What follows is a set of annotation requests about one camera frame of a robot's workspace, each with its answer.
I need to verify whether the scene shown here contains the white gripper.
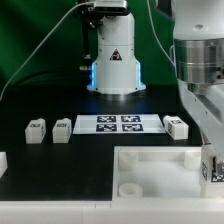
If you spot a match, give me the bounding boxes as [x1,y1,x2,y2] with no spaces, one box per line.
[178,80,224,174]

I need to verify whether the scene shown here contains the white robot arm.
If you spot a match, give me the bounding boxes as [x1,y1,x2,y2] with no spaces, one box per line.
[87,0,224,174]

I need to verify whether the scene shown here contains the white sheet with tags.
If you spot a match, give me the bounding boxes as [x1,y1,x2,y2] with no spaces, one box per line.
[73,114,165,134]

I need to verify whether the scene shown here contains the black camera on stand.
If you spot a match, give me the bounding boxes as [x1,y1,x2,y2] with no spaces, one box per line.
[73,0,130,19]

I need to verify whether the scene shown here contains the grey cable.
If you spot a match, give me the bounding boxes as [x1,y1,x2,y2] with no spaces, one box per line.
[0,2,88,101]

